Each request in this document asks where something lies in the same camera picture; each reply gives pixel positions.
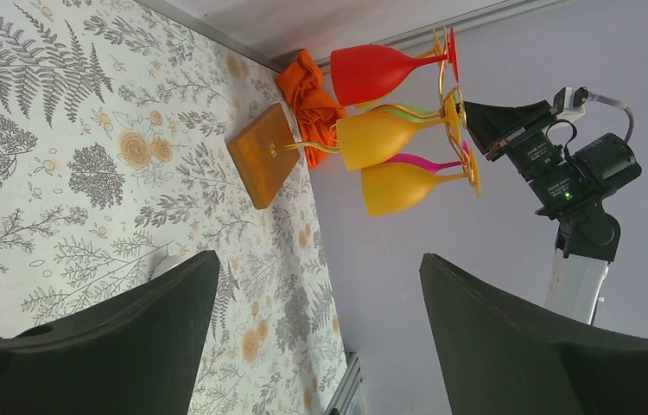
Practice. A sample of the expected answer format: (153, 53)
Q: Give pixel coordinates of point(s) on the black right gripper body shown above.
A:
(565, 182)

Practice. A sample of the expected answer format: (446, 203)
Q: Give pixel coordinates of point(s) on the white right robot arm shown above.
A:
(586, 244)

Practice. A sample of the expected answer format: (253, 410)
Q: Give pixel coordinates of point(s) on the red wine glass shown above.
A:
(444, 43)

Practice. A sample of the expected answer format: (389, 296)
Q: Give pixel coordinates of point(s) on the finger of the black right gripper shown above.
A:
(524, 144)
(486, 124)

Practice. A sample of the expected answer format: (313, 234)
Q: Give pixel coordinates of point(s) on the orange crumpled cloth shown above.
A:
(315, 110)

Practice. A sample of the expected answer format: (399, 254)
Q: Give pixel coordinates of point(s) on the wooden rack base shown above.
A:
(264, 156)

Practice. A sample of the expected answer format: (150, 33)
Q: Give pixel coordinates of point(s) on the yellow wine glass front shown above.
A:
(390, 188)

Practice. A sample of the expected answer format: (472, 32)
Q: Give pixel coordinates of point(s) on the green wine glass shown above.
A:
(408, 112)

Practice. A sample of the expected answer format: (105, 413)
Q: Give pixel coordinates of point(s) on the pink wine glass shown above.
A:
(421, 162)

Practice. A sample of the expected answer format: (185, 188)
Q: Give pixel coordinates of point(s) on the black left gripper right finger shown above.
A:
(500, 354)

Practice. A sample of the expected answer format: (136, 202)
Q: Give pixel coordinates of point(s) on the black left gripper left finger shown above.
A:
(135, 353)

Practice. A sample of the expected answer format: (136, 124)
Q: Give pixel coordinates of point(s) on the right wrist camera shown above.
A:
(568, 103)

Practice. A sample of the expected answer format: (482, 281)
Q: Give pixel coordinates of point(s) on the yellow wine glass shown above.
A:
(390, 188)
(370, 138)
(377, 70)

